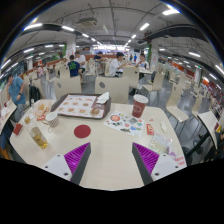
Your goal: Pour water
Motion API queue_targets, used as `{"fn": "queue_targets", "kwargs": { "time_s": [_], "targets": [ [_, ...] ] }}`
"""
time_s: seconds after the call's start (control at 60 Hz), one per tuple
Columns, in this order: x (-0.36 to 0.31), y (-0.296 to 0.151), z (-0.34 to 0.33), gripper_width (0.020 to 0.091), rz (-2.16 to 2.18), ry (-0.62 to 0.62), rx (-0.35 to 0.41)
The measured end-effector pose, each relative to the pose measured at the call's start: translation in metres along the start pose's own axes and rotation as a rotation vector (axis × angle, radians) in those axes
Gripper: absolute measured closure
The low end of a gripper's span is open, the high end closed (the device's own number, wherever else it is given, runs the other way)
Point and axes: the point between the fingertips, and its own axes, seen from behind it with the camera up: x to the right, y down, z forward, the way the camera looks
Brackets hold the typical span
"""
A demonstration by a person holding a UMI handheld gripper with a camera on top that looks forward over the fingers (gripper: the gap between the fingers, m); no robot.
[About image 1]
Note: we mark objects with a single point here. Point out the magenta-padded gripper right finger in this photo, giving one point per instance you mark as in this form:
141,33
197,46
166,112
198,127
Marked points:
160,165

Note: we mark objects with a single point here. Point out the beige chair with round hole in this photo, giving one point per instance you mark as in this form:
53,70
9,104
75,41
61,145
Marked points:
115,89
66,87

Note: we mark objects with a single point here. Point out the red paper fry sleeve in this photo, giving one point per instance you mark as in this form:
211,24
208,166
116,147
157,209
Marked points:
41,117

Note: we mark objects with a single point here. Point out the ceiling air conditioner unit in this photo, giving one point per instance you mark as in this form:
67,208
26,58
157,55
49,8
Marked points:
87,22

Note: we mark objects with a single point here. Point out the group of ceiling lights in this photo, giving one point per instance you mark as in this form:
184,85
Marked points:
170,12

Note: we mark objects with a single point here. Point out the dark brown food tray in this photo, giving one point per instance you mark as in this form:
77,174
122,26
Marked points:
107,107

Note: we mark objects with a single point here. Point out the red paper cup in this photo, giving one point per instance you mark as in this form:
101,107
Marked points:
139,106

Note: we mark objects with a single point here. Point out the clear tea bottle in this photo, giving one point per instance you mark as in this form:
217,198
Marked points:
38,136

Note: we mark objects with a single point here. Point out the white square table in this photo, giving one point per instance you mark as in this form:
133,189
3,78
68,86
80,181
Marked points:
6,115
208,121

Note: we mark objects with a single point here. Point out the small red sauce packet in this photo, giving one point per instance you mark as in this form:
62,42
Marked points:
150,129

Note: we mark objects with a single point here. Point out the person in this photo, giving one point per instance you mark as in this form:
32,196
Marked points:
115,66
98,56
73,67
81,59
16,91
143,63

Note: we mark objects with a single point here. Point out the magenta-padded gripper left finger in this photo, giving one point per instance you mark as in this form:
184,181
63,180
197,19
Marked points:
63,164

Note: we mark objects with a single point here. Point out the group of beige chairs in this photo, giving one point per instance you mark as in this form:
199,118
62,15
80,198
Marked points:
157,83

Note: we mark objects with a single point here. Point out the black backpack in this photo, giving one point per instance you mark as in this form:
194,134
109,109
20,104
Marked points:
34,94

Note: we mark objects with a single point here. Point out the white paper napkin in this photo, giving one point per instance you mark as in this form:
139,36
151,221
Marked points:
103,97

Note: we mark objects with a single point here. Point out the flat round red coaster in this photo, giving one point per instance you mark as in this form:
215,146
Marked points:
82,131

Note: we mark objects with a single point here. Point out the white orange food wrapper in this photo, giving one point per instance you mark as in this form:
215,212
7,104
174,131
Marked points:
41,108

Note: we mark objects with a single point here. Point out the small white packet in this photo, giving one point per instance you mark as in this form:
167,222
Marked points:
163,127

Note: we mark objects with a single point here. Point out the clear plastic wrapper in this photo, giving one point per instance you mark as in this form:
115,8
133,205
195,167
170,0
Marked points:
161,143

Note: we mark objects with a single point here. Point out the white sticker sheet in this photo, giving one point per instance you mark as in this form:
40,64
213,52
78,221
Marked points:
125,124

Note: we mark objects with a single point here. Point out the red flat pouch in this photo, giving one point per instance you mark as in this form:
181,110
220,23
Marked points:
17,129

